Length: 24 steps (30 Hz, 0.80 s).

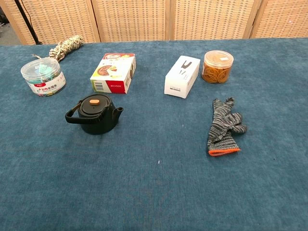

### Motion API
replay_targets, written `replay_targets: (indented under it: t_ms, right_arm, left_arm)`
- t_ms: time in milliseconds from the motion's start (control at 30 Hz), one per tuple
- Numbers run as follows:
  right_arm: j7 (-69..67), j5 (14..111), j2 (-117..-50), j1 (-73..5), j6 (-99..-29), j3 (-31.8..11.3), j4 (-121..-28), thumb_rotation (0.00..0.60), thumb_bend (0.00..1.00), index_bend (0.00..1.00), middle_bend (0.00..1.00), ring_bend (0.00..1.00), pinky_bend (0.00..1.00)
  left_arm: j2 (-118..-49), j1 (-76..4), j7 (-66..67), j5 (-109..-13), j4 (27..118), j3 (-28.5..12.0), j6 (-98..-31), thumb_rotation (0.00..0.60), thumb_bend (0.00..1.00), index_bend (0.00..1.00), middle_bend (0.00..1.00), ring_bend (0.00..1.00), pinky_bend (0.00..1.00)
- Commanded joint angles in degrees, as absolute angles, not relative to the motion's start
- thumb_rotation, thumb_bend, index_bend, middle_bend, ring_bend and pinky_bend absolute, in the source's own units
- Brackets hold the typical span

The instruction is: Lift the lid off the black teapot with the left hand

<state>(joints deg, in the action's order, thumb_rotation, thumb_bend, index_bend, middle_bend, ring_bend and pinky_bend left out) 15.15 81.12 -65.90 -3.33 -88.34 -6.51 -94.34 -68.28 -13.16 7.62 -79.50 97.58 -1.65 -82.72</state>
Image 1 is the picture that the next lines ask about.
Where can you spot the grey striped work glove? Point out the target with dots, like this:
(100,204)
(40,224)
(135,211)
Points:
(223,125)

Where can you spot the black stand pole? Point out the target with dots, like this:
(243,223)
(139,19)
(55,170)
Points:
(27,22)

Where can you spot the red yellow food box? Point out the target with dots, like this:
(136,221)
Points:
(113,72)

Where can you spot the black teapot lid orange knob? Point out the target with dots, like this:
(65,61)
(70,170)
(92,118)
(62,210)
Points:
(87,108)

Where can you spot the clear jar of coloured clips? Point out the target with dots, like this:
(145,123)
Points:
(44,79)

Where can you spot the black cast iron teapot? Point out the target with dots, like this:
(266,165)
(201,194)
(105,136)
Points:
(96,122)

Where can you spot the blue table cloth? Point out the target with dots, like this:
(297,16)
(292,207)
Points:
(154,168)

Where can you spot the wicker folding screen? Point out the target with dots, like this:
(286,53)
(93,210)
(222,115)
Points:
(154,19)

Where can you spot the white product box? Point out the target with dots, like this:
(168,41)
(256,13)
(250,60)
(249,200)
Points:
(180,77)

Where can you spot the clear jar of rubber bands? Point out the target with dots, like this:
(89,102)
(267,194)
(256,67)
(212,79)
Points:
(217,68)

